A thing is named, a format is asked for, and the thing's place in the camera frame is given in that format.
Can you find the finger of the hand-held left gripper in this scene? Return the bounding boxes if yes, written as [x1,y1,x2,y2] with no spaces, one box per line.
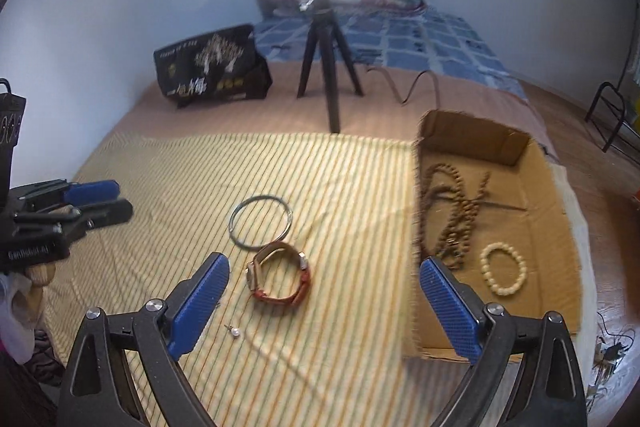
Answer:
[10,179,122,210]
[14,199,135,242]

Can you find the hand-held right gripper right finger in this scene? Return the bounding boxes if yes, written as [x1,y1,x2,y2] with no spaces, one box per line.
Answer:
[419,256,589,427]

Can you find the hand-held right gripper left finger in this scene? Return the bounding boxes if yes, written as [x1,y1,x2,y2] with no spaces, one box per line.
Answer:
[57,252,232,427]

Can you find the thin metal bangle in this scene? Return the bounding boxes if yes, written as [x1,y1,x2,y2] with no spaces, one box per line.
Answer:
[229,195,294,251]

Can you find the brown leather strap wristwatch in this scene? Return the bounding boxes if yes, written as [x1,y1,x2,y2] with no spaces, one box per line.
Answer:
[245,243,312,306]

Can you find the cardboard box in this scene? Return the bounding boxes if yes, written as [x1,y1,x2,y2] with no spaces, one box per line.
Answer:
[402,109,584,364]

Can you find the person's left hand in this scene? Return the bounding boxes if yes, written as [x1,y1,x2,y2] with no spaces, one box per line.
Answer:
[22,263,57,303]

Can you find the white and pink clothing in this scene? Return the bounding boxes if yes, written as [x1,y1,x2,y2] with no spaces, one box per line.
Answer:
[0,276,67,389]

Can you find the yellow striped cloth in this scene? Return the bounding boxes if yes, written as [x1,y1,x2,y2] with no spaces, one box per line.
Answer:
[42,131,477,427]

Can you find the brown bed sheet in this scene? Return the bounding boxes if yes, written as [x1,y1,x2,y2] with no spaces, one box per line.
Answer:
[69,59,557,188]

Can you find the black tree print bag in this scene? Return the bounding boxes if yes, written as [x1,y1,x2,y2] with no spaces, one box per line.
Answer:
[153,24,274,110]

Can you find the black metal rack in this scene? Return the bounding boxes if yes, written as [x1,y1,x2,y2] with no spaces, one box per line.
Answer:
[584,81,640,154]

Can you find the black tripod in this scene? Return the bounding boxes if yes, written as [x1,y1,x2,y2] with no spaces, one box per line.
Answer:
[296,0,365,134]

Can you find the blue checked blanket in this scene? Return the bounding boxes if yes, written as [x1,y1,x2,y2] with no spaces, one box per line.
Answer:
[252,4,529,100]

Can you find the white bead bracelet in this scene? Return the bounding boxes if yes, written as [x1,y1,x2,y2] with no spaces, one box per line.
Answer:
[480,242,529,297]

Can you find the brown bead necklace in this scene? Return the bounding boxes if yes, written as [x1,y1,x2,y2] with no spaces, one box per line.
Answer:
[419,162,494,271]

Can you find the tangled floor cables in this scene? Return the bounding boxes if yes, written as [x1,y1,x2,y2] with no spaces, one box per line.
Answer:
[587,306,632,409]

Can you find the brown strap cable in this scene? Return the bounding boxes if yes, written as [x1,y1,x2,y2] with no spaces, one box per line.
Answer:
[366,66,442,108]

